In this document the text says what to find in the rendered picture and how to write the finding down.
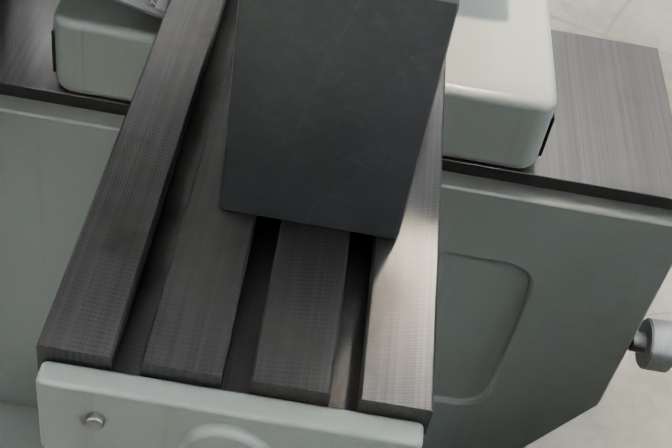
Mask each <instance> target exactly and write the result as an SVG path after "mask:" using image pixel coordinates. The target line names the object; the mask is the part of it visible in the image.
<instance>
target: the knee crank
mask: <svg viewBox="0 0 672 448"><path fill-rule="evenodd" d="M628 350H629V351H632V352H635V358H636V362H637V365H638V366H639V368H641V369H645V370H651V371H657V372H663V373H666V372H667V371H668V370H670V369H671V367H672V321H666V320H661V319H655V318H646V319H645V320H644V321H643V322H642V323H641V325H640V327H639V330H638V331H637V333H636V334H635V336H634V338H633V340H632V342H631V344H630V346H629V348H628Z"/></svg>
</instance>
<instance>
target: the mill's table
mask: <svg viewBox="0 0 672 448"><path fill-rule="evenodd" d="M237 6H238V0H170V2H169V4H168V7H167V10H166V12H165V15H164V17H163V20H162V22H161V25H160V28H159V30H158V33H157V35H156V38H155V41H154V43H153V46H152V48H151V51H150V54H149V56H148V59H147V61H146V64H145V66H144V69H143V72H142V74H141V77H140V79H139V82H138V85H137V87H136V90H135V92H134V95H133V97H132V100H131V103H130V105H129V108H128V110H127V113H126V116H125V118H124V121H123V123H122V126H121V128H120V131H119V134H118V136H117V139H116V141H115V144H114V147H113V149H112V152H111V154H110V157H109V159H108V162H107V165H106V167H105V170H104V172H103V175H102V178H101V180H100V183H99V185H98V188H97V191H96V193H95V196H94V198H93V201H92V203H91V206H90V209H89V211H88V214H87V216H86V219H85V222H84V224H83V227H82V229H81V232H80V234H79V237H78V240H77V242H76V245H75V247H74V250H73V253H72V255H71V258H70V260H69V263H68V265H67V268H66V271H65V273H64V276H63V278H62V281H61V284H60V286H59V289H58V291H57V294H56V296H55V299H54V302H53V304H52V307H51V309H50V312H49V315H48V317H47V320H46V322H45V325H44V327H43V330H42V333H41V335H40V338H39V340H38V343H37V346H36V350H37V363H38V375H37V378H36V389H37V400H38V412H39V424H40V435H41V444H42V445H43V446H44V447H45V448H421V447H422V444H423V434H426V431H427V429H428V426H429V423H430V420H431V417H432V414H433V403H434V375H435V348H436V320H437V293H438V265H439V237H440V210H441V182H442V155H443V127H444V100H445V72H446V58H445V62H444V66H443V69H442V73H441V77H440V81H439V85H438V88H437V92H436V96H435V100H434V104H433V107H432V111H431V115H430V119H429V123H428V126H427V130H426V134H425V138H424V142H423V145H422V149H421V153H420V157H419V161H418V164H417V168H416V172H415V176H414V180H413V184H412V187H411V191H410V195H409V199H408V203H407V206H406V210H405V214H404V218H403V222H402V225H401V229H400V233H399V235H398V236H397V238H394V239H391V238H385V237H379V236H373V235H367V234H362V233H356V232H350V231H344V230H338V229H333V228H327V227H321V226H315V225H309V224H304V223H298V222H292V221H286V220H280V219H275V218H269V217H263V216H257V215H251V214H246V213H240V212H234V211H228V210H224V209H222V208H221V207H220V204H219V199H220V188H221V177H222V167H223V156H224V145H225V134H226V124H227V113H228V102H229V92H230V81H231V70H232V59H233V49H234V38H235V27H236V17H237Z"/></svg>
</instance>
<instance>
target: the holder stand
mask: <svg viewBox="0 0 672 448"><path fill-rule="evenodd" d="M458 9H459V0H238V6H237V17H236V27H235V38H234V49H233V59H232V70H231V81H230V92H229V102H228V113H227V124H226V134H225V145H224V156H223V167H222V177H221V188H220V199H219V204H220V207H221V208H222V209H224V210H228V211H234V212H240V213H246V214H251V215H257V216H263V217H269V218H275V219H280V220H286V221H292V222H298V223H304V224H309V225H315V226H321V227H327V228H333V229H338V230H344V231H350V232H356V233H362V234H367V235H373V236H379V237H385V238H391V239H394V238H397V236H398V235H399V233H400V229H401V225H402V222H403V218H404V214H405V210H406V206H407V203H408V199H409V195H410V191H411V187H412V184H413V180H414V176H415V172H416V168H417V164H418V161H419V157H420V153H421V149H422V145H423V142H424V138H425V134H426V130H427V126H428V123H429V119H430V115H431V111H432V107H433V104H434V100H435V96H436V92H437V88H438V85H439V81H440V77H441V73H442V69H443V66H444V62H445V58H446V54H447V50H448V47H449V43H450V39H451V35H452V31H453V28H454V24H455V20H456V16H457V12H458Z"/></svg>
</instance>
